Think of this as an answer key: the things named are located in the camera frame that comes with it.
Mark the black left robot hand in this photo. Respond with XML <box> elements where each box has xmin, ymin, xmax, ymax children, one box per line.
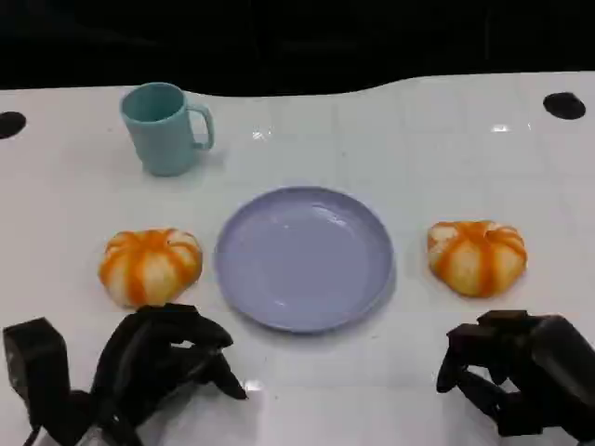
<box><xmin>90</xmin><ymin>303</ymin><xmax>248</xmax><ymax>446</ymax></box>

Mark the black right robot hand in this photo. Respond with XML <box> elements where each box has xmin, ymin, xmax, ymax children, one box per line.
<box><xmin>435</xmin><ymin>309</ymin><xmax>595</xmax><ymax>440</ymax></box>

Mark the orange and white bread roll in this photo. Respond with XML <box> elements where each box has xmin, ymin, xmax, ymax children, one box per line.
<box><xmin>97</xmin><ymin>227</ymin><xmax>204</xmax><ymax>308</ymax></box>
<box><xmin>427</xmin><ymin>219</ymin><xmax>528</xmax><ymax>298</ymax></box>

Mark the lilac plate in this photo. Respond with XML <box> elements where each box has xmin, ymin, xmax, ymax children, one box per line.
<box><xmin>214</xmin><ymin>186</ymin><xmax>396</xmax><ymax>334</ymax></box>

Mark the pale green mug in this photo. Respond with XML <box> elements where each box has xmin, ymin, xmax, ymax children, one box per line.
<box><xmin>119</xmin><ymin>82</ymin><xmax>216</xmax><ymax>177</ymax></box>

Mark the black table grommet hole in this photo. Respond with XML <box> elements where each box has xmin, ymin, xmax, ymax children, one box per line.
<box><xmin>542</xmin><ymin>91</ymin><xmax>586</xmax><ymax>119</ymax></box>
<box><xmin>0</xmin><ymin>111</ymin><xmax>27</xmax><ymax>139</ymax></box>

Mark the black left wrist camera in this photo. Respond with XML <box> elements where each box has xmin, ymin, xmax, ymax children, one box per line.
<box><xmin>2</xmin><ymin>317</ymin><xmax>72</xmax><ymax>419</ymax></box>

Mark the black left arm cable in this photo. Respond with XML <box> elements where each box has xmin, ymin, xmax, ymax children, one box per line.
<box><xmin>22</xmin><ymin>415</ymin><xmax>46</xmax><ymax>446</ymax></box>

